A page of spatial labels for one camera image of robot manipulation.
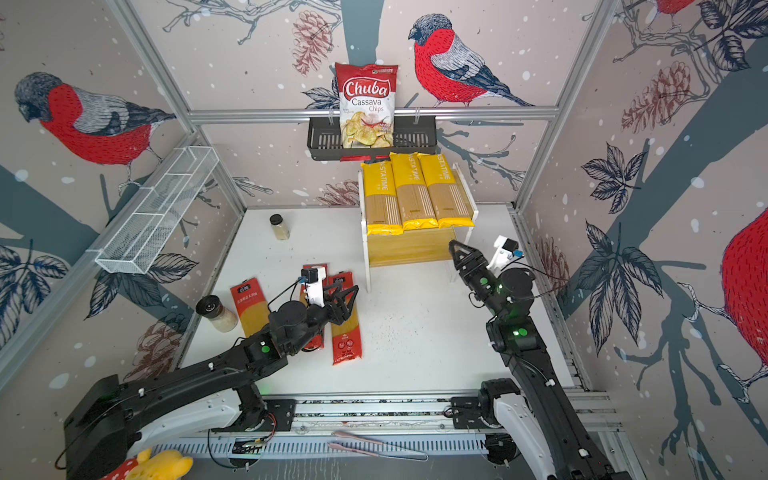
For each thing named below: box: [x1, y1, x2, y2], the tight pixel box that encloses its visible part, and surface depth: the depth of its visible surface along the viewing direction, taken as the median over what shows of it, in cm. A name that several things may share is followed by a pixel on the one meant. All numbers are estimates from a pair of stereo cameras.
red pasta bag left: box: [230, 278, 270, 338], surface depth 94 cm
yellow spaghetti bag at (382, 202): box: [360, 160, 404, 236], surface depth 76 cm
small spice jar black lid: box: [269, 213, 290, 240], surface depth 108 cm
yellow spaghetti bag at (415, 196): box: [390, 152, 439, 231], surface depth 78 cm
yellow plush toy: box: [127, 447, 194, 480], surface depth 64 cm
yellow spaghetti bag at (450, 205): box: [417, 153, 475, 229], surface depth 77 cm
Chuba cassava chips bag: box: [335, 63, 399, 149], surface depth 87 cm
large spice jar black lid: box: [196, 294, 238, 333], surface depth 83 cm
